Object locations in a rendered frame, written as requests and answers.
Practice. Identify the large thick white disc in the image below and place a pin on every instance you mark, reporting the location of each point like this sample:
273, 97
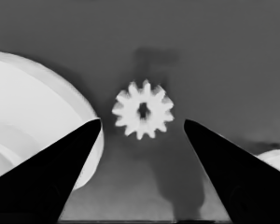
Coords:
37, 102

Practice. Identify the small white toothed gear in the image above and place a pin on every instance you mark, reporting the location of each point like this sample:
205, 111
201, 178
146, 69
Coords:
158, 112

